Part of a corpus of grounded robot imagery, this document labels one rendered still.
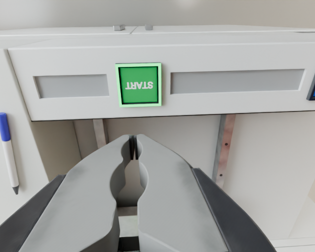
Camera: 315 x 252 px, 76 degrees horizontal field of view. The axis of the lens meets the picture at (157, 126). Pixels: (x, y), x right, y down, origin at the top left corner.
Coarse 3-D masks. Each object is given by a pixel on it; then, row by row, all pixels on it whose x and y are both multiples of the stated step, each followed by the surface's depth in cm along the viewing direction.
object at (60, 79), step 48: (48, 48) 23; (96, 48) 24; (144, 48) 24; (192, 48) 24; (240, 48) 25; (288, 48) 25; (48, 96) 26; (96, 96) 27; (192, 96) 27; (240, 96) 28; (288, 96) 28
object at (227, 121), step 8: (224, 120) 42; (232, 120) 42; (224, 128) 43; (232, 128) 43; (224, 136) 44; (216, 144) 48; (224, 144) 45; (216, 152) 48; (224, 152) 46; (216, 160) 48; (224, 160) 47; (216, 168) 48; (224, 168) 48; (216, 176) 49
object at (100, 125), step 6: (96, 120) 40; (102, 120) 40; (96, 126) 41; (102, 126) 41; (96, 132) 41; (102, 132) 41; (96, 138) 42; (102, 138) 42; (102, 144) 43; (120, 240) 58; (120, 246) 59
